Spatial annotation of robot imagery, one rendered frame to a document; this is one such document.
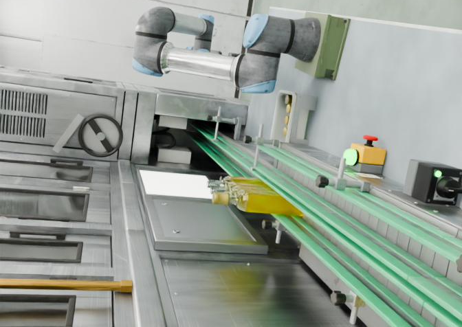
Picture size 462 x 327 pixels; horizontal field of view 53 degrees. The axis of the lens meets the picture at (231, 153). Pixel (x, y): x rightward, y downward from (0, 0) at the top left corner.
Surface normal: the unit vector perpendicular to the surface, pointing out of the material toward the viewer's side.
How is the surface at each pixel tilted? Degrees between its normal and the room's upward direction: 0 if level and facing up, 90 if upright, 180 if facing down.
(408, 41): 0
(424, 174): 0
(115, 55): 90
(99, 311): 90
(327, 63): 90
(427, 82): 0
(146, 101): 90
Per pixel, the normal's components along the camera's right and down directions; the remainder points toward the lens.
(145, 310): 0.15, -0.98
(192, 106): 0.26, 0.19
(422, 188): -0.96, -0.10
